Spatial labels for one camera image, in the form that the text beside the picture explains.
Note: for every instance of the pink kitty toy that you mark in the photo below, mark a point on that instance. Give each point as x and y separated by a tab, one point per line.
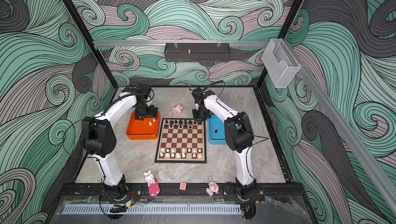
177	109

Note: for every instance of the wooden letter block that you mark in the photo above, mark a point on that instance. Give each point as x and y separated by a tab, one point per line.
182	186

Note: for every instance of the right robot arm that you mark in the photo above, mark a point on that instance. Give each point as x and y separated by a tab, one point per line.
238	134

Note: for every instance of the white rabbit figure pink base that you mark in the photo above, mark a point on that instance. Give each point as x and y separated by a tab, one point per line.
152	183

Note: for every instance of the pink haired doll figure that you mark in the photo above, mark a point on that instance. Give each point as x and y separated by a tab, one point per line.
212	189

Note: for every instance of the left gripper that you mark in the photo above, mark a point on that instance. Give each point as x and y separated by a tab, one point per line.
152	113

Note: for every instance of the blue plastic tray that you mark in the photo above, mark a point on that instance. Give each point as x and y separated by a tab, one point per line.
216	131

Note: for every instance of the black wall shelf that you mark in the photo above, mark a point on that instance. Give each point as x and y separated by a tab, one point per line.
197	52

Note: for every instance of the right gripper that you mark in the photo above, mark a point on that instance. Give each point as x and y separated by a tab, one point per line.
196	117

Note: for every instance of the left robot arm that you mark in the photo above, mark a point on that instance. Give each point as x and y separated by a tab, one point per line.
99	140

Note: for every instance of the white slotted cable duct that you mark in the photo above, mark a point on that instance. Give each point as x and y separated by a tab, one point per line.
155	209

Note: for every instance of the clear acrylic wall box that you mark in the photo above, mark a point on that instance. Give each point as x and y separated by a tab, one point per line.
281	62

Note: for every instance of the chess board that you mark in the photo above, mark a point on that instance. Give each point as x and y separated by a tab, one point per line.
181	141

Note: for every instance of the orange plastic tray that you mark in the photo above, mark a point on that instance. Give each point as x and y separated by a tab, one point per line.
146	129

